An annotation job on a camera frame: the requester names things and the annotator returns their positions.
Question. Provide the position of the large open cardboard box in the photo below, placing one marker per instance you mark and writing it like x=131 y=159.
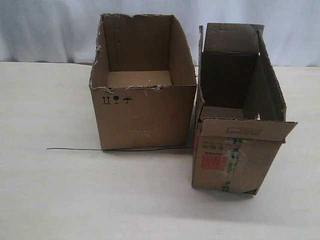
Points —
x=142 y=82

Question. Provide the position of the narrow taped cardboard box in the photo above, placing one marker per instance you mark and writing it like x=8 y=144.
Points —
x=240 y=113

